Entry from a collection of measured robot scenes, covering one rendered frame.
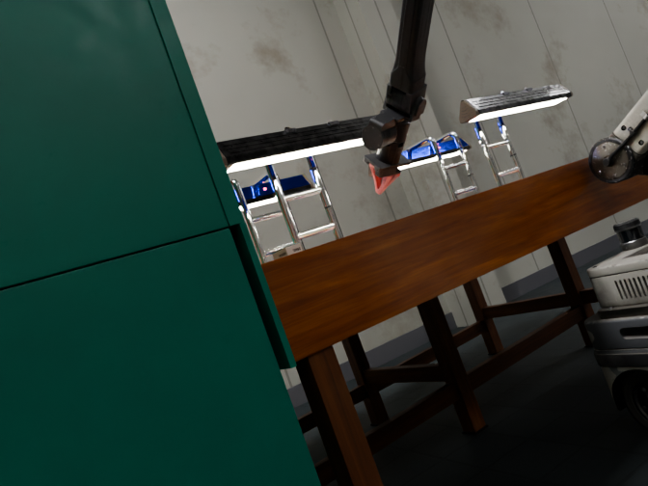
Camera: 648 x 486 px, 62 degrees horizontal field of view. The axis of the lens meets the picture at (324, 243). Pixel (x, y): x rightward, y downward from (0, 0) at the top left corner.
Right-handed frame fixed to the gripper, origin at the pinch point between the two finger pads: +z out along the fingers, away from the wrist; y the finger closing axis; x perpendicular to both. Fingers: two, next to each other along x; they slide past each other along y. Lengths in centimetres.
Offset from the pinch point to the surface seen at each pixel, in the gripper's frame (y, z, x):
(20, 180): 78, -22, 3
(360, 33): -190, 42, -225
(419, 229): 5.8, -2.9, 19.6
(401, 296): 17.1, 4.7, 28.6
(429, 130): -210, 88, -152
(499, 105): -79, -2, -25
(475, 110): -66, -2, -25
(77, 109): 68, -28, -4
